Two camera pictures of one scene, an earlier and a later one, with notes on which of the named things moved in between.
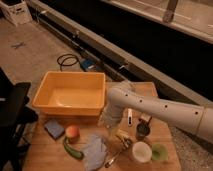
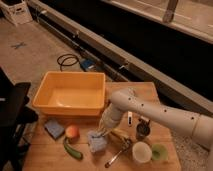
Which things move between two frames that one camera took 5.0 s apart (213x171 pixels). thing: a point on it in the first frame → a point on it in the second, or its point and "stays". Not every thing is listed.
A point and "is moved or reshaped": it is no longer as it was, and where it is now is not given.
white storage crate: [17, 11] stays
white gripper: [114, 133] → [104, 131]
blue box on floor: [88, 64] stays
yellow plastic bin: [72, 93] stays
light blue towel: [94, 153] is moved or reshaped
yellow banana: [122, 133] stays
